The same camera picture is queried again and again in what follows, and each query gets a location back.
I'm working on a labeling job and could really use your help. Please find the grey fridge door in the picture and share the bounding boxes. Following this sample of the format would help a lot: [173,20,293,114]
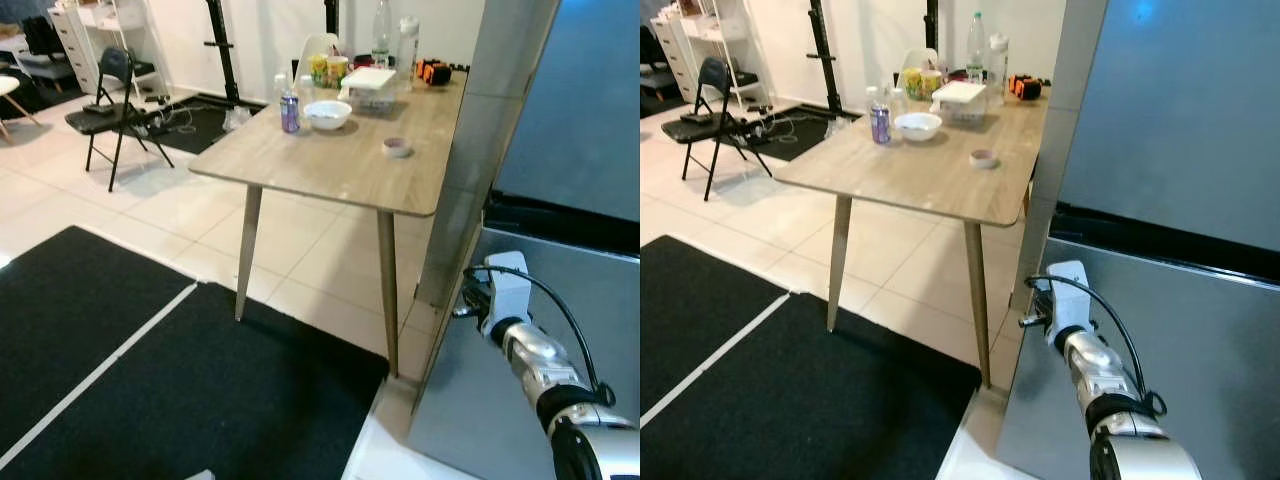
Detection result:
[490,0,641,223]
[1055,0,1280,227]
[995,238,1280,480]
[408,228,641,480]

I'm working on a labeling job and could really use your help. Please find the grey fridge body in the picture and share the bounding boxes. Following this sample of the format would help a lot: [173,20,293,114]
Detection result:
[997,0,1280,451]
[408,0,641,441]

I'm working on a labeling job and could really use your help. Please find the light wooden table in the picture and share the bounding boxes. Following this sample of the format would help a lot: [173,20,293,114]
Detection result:
[189,62,471,381]
[773,75,1051,389]

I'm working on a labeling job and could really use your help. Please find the black floor mat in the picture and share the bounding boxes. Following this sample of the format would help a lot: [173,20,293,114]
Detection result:
[640,235,789,416]
[0,225,198,456]
[640,293,983,480]
[0,282,391,480]
[745,105,863,164]
[150,93,268,157]

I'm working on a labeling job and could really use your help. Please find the clear bottle white lid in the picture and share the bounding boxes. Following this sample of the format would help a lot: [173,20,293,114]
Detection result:
[988,32,1011,106]
[396,15,421,93]

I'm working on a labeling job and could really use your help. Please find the clear bottle teal cap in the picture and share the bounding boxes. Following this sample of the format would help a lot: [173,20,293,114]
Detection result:
[966,10,987,83]
[372,0,393,69]

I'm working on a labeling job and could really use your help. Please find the black folding chair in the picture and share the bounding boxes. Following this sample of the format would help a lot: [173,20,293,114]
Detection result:
[65,47,176,193]
[660,57,773,203]

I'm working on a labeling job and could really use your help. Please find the white shelf unit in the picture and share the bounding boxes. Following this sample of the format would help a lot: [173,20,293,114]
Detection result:
[650,0,771,101]
[48,0,166,96]

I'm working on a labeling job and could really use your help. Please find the white round stool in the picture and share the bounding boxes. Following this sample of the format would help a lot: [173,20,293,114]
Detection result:
[0,75,43,143]

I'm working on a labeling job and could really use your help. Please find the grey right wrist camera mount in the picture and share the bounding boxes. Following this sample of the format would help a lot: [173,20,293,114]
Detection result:
[1045,260,1093,346]
[484,250,534,336]

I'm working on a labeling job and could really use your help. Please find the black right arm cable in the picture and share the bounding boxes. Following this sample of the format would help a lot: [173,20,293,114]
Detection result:
[1025,272,1169,419]
[463,262,616,409]

